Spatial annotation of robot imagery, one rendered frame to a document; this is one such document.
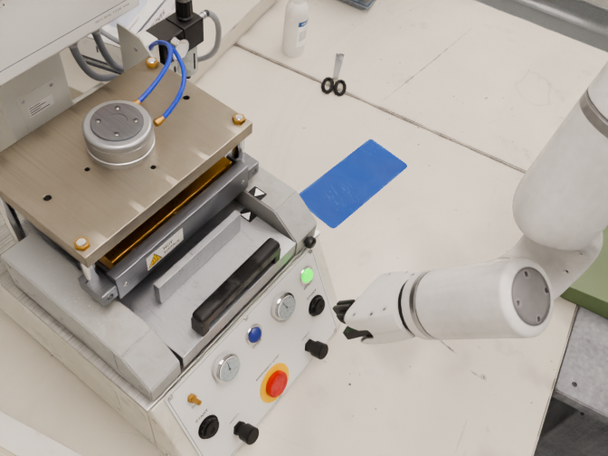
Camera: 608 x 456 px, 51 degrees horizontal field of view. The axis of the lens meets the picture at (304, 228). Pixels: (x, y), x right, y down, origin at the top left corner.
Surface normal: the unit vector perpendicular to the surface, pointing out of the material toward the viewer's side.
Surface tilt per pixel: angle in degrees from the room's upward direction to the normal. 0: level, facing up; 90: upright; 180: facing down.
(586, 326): 0
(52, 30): 90
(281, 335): 65
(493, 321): 87
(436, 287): 58
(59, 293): 0
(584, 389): 0
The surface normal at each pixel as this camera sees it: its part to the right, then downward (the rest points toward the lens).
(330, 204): 0.11, -0.58
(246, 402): 0.76, 0.25
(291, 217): 0.59, -0.08
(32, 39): 0.79, 0.54
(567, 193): -0.60, 0.44
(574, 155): -0.83, 0.19
